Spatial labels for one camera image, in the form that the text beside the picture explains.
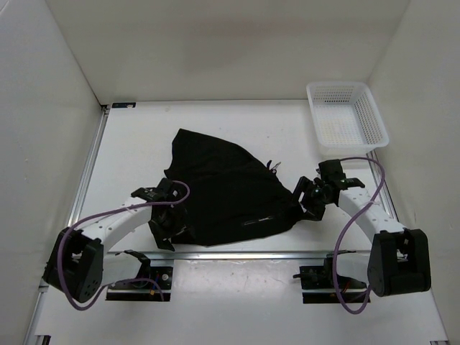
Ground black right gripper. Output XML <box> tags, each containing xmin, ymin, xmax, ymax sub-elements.
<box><xmin>284</xmin><ymin>175</ymin><xmax>333</xmax><ymax>221</ymax></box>

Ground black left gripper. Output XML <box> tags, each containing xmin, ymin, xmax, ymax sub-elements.
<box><xmin>149</xmin><ymin>203</ymin><xmax>195</xmax><ymax>251</ymax></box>

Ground black shorts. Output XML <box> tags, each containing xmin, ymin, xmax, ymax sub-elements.
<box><xmin>165</xmin><ymin>129</ymin><xmax>303</xmax><ymax>247</ymax></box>

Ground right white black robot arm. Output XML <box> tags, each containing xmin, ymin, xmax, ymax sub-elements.
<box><xmin>293</xmin><ymin>177</ymin><xmax>431</xmax><ymax>297</ymax></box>

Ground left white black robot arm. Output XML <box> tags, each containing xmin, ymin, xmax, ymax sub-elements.
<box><xmin>42</xmin><ymin>188</ymin><xmax>190</xmax><ymax>311</ymax></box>

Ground white perforated plastic basket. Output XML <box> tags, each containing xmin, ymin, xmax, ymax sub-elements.
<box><xmin>306</xmin><ymin>81</ymin><xmax>390</xmax><ymax>157</ymax></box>

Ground small dark corner label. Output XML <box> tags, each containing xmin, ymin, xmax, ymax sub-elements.
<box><xmin>111</xmin><ymin>102</ymin><xmax>137</xmax><ymax>109</ymax></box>

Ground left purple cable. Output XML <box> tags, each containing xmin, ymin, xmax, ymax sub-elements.
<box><xmin>53</xmin><ymin>179</ymin><xmax>191</xmax><ymax>311</ymax></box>

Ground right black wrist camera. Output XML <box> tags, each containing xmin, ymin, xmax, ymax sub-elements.
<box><xmin>318</xmin><ymin>160</ymin><xmax>365</xmax><ymax>190</ymax></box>

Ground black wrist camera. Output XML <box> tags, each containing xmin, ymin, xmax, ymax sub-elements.
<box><xmin>318</xmin><ymin>160</ymin><xmax>365</xmax><ymax>190</ymax></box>
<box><xmin>131</xmin><ymin>178</ymin><xmax>184</xmax><ymax>202</ymax></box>

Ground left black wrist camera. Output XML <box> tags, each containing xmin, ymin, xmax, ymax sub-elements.
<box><xmin>131</xmin><ymin>178</ymin><xmax>184</xmax><ymax>202</ymax></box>

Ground silver aluminium table rail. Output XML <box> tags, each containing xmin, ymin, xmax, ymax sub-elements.
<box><xmin>57</xmin><ymin>103</ymin><xmax>409</xmax><ymax>262</ymax></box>

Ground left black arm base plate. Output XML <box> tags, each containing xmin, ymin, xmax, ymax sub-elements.
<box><xmin>106</xmin><ymin>260</ymin><xmax>174</xmax><ymax>303</ymax></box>

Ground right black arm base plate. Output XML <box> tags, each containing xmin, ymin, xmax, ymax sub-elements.
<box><xmin>293</xmin><ymin>259</ymin><xmax>367</xmax><ymax>304</ymax></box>

